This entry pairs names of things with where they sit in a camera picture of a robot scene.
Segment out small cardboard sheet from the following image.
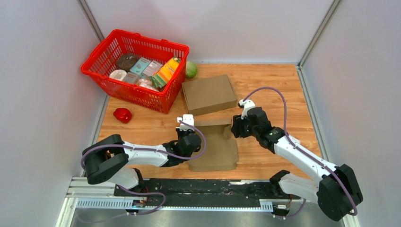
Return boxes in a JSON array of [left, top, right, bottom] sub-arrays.
[[187, 119, 238, 172]]

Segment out large brown cardboard box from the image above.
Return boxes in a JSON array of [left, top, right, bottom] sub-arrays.
[[182, 74, 238, 116]]

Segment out clear plastic packet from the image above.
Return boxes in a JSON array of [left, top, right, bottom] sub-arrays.
[[291, 138, 300, 146]]

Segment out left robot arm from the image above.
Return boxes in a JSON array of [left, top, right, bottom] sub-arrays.
[[80, 128, 207, 196]]

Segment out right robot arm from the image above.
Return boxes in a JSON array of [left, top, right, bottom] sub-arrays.
[[231, 107, 364, 221]]

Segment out grey small box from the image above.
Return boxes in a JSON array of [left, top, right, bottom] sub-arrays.
[[141, 61, 163, 78]]

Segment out grey pink box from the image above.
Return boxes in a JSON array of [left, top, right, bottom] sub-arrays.
[[122, 72, 140, 85]]

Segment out teal small box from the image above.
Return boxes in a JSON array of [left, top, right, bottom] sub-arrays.
[[129, 57, 151, 76]]

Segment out green carton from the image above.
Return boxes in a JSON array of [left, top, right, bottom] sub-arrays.
[[149, 76, 165, 89]]

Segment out red bell pepper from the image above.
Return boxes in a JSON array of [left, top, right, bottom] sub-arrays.
[[113, 108, 132, 124]]

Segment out green cabbage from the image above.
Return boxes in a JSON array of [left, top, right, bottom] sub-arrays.
[[185, 61, 198, 79]]

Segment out yellow orange juice carton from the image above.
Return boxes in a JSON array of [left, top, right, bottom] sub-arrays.
[[153, 56, 181, 85]]

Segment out pink white packet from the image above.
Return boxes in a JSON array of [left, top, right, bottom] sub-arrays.
[[137, 79, 159, 92]]

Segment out red plastic shopping basket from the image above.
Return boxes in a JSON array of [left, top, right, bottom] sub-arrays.
[[81, 29, 190, 114]]

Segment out white round roll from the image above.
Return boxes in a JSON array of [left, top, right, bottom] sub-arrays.
[[109, 70, 127, 81]]

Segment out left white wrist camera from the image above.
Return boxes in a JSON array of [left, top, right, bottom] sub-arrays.
[[177, 114, 194, 131]]

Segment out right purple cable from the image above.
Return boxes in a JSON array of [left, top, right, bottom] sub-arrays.
[[243, 87, 358, 219]]

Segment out purple cable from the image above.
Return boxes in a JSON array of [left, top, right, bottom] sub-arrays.
[[80, 120, 208, 217], [243, 87, 358, 219]]

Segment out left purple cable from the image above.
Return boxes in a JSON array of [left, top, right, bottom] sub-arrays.
[[80, 120, 208, 217]]

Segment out aluminium frame post right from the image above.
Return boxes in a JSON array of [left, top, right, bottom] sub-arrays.
[[297, 0, 342, 70]]

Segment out aluminium frame post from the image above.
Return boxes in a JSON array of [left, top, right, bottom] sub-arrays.
[[297, 0, 342, 70], [77, 0, 105, 42]]

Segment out aluminium frame post left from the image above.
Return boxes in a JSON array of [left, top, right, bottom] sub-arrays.
[[77, 0, 105, 42]]

